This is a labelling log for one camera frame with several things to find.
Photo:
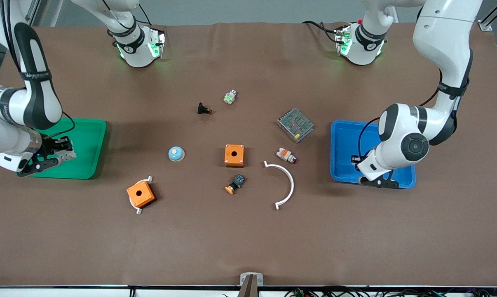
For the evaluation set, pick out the black switch with red tip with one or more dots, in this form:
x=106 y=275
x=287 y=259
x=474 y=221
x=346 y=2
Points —
x=203 y=109

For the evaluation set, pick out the orange head push button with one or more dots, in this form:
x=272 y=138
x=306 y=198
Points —
x=236 y=183

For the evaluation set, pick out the left base connector plate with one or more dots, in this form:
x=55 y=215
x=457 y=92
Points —
x=342 y=39

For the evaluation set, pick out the right base connector plate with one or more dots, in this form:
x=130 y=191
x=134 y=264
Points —
x=158 y=41

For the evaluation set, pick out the aluminium frame profile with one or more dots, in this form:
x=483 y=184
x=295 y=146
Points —
x=32 y=14
x=489 y=20

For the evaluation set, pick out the orange button box black base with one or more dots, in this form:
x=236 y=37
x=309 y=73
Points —
x=234 y=154

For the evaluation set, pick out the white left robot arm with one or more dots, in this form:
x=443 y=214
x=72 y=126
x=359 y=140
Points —
x=442 y=41

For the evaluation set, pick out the grey metal clamp bracket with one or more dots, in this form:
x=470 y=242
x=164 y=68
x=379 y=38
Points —
x=244 y=278

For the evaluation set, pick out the brown table mat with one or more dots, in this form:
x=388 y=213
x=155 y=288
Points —
x=248 y=239

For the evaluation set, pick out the large white curved plastic arc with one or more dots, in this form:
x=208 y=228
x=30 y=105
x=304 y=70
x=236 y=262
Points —
x=290 y=181

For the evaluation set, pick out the white table edge rail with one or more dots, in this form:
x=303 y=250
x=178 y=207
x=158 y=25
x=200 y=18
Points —
x=67 y=291

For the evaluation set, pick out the base connector plate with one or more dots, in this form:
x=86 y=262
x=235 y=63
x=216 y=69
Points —
x=158 y=41
x=342 y=39

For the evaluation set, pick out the blue plastic tray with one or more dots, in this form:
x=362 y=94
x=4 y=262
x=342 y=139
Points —
x=343 y=144

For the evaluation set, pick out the orange white red switch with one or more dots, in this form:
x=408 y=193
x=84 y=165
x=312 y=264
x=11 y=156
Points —
x=286 y=155

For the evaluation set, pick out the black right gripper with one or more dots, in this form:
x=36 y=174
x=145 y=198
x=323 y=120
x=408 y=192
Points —
x=50 y=147

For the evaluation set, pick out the metal mesh power supply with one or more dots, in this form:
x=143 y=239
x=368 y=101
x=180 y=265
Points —
x=295 y=124

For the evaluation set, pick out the green plastic tray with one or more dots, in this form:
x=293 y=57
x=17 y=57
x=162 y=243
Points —
x=87 y=148

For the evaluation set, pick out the dark camera mount pole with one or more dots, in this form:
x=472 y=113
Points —
x=249 y=288

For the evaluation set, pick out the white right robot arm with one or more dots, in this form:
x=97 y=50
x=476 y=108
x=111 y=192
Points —
x=38 y=99

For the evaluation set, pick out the white curved plastic bracket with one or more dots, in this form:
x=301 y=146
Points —
x=150 y=179

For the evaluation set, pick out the blue white dome buzzer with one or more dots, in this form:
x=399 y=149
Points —
x=176 y=154

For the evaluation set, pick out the green white push button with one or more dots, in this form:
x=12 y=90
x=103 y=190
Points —
x=230 y=97

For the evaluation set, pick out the white circuit breaker red switch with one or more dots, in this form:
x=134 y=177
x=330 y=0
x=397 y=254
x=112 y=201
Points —
x=69 y=155

